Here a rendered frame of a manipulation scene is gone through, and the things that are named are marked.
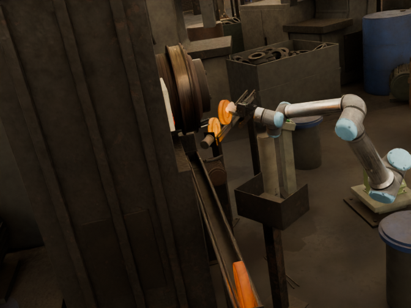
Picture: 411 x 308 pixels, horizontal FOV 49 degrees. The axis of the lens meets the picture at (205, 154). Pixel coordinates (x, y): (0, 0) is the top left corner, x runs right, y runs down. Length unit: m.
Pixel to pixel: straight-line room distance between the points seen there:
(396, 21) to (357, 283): 3.47
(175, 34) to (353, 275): 3.27
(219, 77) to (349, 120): 2.82
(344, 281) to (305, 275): 0.21
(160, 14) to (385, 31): 2.46
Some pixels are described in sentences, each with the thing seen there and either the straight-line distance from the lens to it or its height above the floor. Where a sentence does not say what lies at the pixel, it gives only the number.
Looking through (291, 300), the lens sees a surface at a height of 0.01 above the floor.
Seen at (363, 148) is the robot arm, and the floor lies 0.65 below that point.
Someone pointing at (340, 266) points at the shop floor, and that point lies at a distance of 2.74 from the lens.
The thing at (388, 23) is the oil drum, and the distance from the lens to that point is 5.44.
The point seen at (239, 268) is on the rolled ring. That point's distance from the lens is 1.50.
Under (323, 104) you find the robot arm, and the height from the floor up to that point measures 0.86.
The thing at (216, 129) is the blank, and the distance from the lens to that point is 2.95.
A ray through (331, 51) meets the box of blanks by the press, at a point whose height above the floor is 0.68.
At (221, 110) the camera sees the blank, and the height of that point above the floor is 0.86.
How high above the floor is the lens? 1.66
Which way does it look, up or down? 22 degrees down
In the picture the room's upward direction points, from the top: 10 degrees counter-clockwise
